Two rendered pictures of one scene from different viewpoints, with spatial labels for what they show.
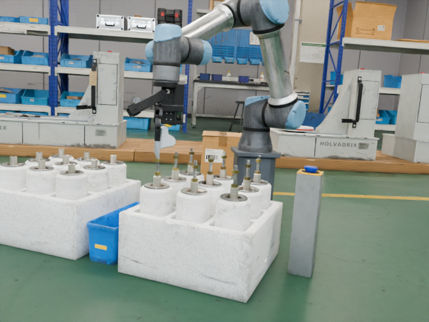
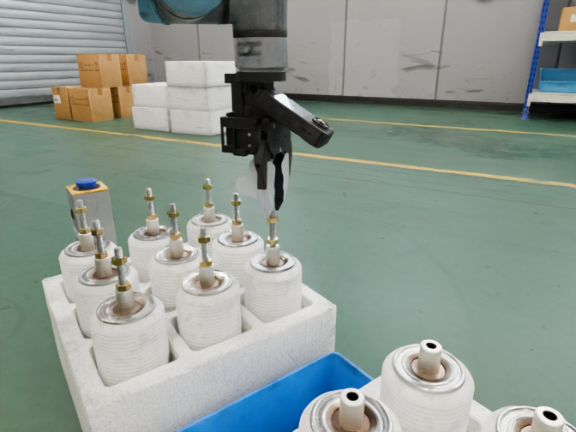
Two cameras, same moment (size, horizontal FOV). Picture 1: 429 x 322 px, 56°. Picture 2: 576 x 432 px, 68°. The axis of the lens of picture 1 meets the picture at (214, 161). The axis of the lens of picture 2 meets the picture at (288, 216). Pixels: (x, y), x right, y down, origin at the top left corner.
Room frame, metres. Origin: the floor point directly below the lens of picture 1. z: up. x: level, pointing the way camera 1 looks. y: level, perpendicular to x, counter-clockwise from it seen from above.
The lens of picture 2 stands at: (1.65, 0.53, 0.57)
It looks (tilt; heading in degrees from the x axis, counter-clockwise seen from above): 20 degrees down; 214
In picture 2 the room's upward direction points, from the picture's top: straight up
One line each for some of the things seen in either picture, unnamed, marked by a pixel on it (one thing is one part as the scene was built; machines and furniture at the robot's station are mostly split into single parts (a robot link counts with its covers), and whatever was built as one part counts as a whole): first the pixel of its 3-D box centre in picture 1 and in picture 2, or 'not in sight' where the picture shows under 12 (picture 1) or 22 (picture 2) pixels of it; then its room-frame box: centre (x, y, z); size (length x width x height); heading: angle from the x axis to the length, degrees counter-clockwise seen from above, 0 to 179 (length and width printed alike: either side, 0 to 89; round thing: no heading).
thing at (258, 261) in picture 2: (156, 186); (273, 261); (1.15, 0.16, 0.25); 0.08 x 0.08 x 0.01
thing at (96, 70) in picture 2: not in sight; (99, 70); (-0.93, -3.39, 0.45); 0.30 x 0.24 x 0.30; 97
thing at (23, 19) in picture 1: (39, 22); not in sight; (5.78, 2.53, 1.38); 0.50 x 0.38 x 0.11; 7
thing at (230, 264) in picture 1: (206, 234); (185, 333); (1.22, 0.01, 0.09); 0.39 x 0.39 x 0.18; 69
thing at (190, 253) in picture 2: (209, 184); (177, 255); (1.22, 0.01, 0.25); 0.08 x 0.08 x 0.01
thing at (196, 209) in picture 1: (192, 223); (239, 281); (1.10, 0.05, 0.16); 0.10 x 0.10 x 0.18
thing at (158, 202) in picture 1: (156, 216); (273, 309); (1.15, 0.16, 0.16); 0.10 x 0.10 x 0.18
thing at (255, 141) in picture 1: (255, 138); not in sight; (1.73, -0.17, 0.35); 0.15 x 0.15 x 0.10
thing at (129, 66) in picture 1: (139, 65); not in sight; (5.92, 1.16, 0.90); 0.50 x 0.38 x 0.21; 4
